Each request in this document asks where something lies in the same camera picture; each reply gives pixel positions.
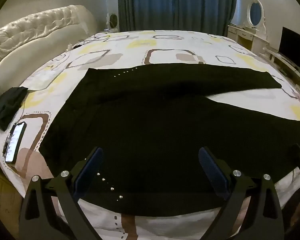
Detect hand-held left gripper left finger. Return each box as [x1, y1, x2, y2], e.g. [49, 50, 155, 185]
[19, 147, 104, 240]

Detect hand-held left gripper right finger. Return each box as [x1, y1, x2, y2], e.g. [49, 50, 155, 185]
[199, 147, 285, 240]

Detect black pants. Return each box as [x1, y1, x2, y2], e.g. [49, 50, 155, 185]
[39, 63, 300, 217]

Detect black smartphone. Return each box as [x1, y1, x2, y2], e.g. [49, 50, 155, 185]
[2, 121, 27, 164]

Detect white television stand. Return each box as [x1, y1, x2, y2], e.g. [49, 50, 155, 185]
[262, 46, 300, 98]

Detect dark folded cloth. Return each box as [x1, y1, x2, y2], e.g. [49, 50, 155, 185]
[0, 87, 28, 131]

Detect black television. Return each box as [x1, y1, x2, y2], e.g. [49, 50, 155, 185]
[279, 27, 300, 73]

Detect white dressing table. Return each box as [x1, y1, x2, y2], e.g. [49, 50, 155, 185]
[227, 24, 269, 53]

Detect patterned white bed sheet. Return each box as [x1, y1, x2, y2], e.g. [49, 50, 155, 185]
[0, 30, 300, 240]

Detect cream tufted headboard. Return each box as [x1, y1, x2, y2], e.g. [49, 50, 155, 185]
[0, 5, 98, 100]

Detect white round fan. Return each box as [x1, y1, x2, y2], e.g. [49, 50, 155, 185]
[107, 12, 120, 32]

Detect oval vanity mirror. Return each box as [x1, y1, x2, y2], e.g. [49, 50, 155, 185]
[242, 0, 267, 29]

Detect blue curtain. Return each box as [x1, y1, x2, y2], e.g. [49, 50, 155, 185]
[117, 0, 238, 37]

